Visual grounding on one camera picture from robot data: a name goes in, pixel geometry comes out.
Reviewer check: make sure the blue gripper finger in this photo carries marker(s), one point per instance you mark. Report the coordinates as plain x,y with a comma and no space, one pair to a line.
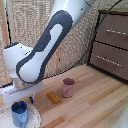
31,99
22,104

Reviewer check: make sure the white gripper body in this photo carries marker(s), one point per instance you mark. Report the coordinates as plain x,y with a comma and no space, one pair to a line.
20,92

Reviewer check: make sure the bright blue vase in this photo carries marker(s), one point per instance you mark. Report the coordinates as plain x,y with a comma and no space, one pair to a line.
20,115

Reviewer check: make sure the white grey Franka robot arm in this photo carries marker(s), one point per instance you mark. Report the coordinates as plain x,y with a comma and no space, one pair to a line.
46,43

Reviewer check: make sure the pink vase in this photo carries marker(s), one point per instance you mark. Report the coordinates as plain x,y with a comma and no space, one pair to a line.
68,88

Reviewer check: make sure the white floral rim plate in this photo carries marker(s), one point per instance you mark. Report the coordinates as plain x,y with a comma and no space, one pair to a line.
33,116

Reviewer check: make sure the yellow rectangular block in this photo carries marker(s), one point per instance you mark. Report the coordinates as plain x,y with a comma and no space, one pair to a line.
53,96

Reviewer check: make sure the beige bamboo screen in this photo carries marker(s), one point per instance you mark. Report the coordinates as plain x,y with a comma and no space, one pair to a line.
26,23

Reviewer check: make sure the pale grey round object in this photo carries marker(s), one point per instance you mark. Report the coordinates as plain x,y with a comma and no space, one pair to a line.
122,119

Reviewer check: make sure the dark brown drawer cabinet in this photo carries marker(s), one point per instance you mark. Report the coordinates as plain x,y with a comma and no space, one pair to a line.
110,46

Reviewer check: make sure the wooden post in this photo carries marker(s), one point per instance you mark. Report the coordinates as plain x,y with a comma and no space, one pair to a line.
6,26

